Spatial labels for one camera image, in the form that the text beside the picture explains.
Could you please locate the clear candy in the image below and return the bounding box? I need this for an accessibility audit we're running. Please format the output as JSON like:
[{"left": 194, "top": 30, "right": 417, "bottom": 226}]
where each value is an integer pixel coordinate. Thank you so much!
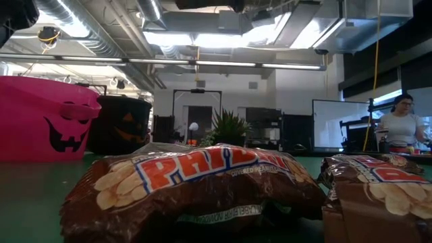
[{"left": 143, "top": 141, "right": 193, "bottom": 155}]

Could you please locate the brown PayDay bar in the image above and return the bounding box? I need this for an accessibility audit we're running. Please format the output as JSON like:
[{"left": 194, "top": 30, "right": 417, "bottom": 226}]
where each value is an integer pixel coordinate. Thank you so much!
[
  {"left": 319, "top": 153, "right": 432, "bottom": 243},
  {"left": 59, "top": 143, "right": 327, "bottom": 243}
]

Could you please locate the small potted green plant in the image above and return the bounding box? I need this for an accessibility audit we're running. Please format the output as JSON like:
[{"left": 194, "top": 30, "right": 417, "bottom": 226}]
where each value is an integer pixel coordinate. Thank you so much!
[{"left": 202, "top": 108, "right": 253, "bottom": 148}]

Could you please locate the black equipment rack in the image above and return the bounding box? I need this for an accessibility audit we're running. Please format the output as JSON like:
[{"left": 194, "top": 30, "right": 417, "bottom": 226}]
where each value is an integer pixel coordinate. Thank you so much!
[{"left": 245, "top": 107, "right": 284, "bottom": 149}]

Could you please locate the black panel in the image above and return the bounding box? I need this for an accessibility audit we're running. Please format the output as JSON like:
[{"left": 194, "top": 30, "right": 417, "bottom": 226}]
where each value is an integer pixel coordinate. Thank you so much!
[{"left": 153, "top": 114, "right": 176, "bottom": 145}]

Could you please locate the long ceiling light bar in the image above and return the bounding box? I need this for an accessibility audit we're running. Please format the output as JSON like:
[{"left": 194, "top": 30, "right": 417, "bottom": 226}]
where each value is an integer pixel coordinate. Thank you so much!
[{"left": 0, "top": 52, "right": 327, "bottom": 72}]

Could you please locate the black cabinet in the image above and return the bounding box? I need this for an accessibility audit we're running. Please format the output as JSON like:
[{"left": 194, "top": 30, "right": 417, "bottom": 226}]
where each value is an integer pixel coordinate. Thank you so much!
[{"left": 282, "top": 113, "right": 314, "bottom": 143}]

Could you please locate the bright ceiling light panel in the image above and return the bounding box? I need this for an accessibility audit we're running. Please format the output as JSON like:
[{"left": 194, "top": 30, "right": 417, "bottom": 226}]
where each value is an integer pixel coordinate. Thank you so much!
[{"left": 143, "top": 18, "right": 345, "bottom": 51}]

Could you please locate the black pumpkin bucket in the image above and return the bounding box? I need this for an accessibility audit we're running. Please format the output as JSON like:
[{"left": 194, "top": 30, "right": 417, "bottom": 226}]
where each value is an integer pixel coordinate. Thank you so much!
[{"left": 86, "top": 94, "right": 153, "bottom": 156}]

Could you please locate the grey ceiling box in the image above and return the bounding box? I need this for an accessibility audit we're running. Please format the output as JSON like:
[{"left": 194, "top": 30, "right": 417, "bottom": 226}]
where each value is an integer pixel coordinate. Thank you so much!
[{"left": 217, "top": 9, "right": 244, "bottom": 32}]

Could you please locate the white board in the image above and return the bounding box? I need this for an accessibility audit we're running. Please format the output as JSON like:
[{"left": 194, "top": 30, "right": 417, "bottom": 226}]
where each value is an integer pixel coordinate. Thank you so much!
[{"left": 312, "top": 99, "right": 371, "bottom": 149}]

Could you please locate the black equipment stand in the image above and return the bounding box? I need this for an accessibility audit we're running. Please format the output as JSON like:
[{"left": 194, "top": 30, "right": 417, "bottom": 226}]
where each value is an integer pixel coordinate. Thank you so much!
[{"left": 339, "top": 116, "right": 379, "bottom": 152}]

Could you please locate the pink pumpkin bucket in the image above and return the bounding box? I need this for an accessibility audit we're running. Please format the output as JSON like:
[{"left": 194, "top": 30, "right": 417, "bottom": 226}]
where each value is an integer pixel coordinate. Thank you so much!
[{"left": 0, "top": 76, "right": 103, "bottom": 163}]

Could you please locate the person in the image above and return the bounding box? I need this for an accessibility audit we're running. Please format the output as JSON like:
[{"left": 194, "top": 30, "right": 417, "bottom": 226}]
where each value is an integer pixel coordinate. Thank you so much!
[{"left": 379, "top": 93, "right": 428, "bottom": 155}]

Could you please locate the green table mat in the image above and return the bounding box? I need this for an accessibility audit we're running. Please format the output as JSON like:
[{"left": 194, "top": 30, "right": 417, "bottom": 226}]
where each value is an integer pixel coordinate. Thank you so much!
[{"left": 0, "top": 150, "right": 432, "bottom": 243}]

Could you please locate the black frame stand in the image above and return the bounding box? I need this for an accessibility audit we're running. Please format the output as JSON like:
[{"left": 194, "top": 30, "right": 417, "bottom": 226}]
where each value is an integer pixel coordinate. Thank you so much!
[
  {"left": 76, "top": 82, "right": 108, "bottom": 97},
  {"left": 171, "top": 88, "right": 223, "bottom": 117}
]

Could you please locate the round silver air duct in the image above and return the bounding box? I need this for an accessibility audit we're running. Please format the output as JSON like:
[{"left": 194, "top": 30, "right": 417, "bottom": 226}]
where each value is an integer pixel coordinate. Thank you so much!
[{"left": 136, "top": 0, "right": 168, "bottom": 30}]

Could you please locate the yellow hanging cable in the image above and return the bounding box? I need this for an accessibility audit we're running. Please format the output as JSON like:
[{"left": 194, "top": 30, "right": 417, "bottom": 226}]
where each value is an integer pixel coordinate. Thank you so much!
[{"left": 362, "top": 0, "right": 381, "bottom": 153}]

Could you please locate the large rectangular metal duct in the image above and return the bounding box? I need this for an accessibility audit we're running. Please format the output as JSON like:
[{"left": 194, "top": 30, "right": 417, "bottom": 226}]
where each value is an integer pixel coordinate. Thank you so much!
[{"left": 312, "top": 0, "right": 414, "bottom": 55}]

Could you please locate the black ceiling cable reel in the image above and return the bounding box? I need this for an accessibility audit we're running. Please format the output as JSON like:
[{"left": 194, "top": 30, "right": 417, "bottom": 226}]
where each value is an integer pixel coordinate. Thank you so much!
[{"left": 36, "top": 26, "right": 61, "bottom": 44}]

